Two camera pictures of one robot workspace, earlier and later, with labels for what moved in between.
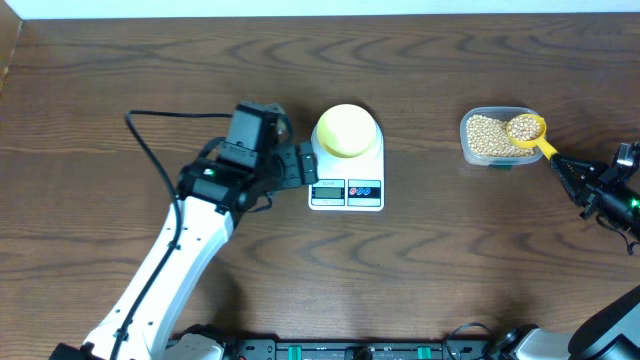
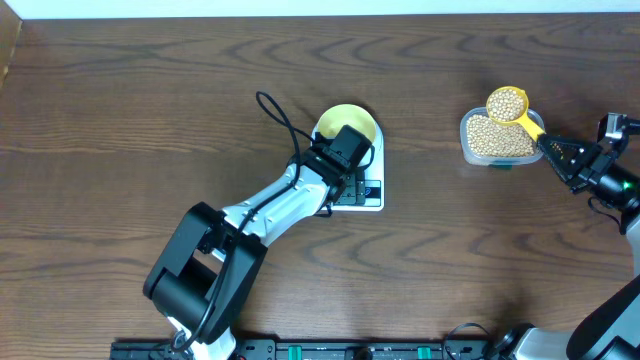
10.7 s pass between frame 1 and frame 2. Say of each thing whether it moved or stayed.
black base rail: stayed
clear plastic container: stayed
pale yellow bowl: stayed
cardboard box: stayed
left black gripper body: moved
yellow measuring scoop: moved
